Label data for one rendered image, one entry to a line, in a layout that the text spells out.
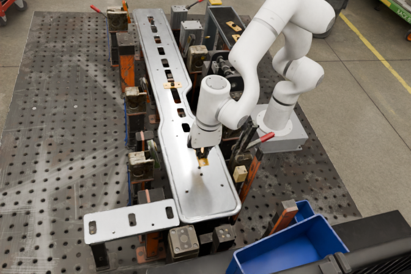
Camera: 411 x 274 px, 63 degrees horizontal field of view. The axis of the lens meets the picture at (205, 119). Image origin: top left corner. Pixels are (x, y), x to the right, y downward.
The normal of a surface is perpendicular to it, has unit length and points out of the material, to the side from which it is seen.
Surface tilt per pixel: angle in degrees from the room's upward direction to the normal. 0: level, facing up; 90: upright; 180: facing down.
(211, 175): 0
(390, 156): 0
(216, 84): 1
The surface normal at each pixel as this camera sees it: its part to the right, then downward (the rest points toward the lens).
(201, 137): 0.15, 0.73
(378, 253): 0.14, -0.68
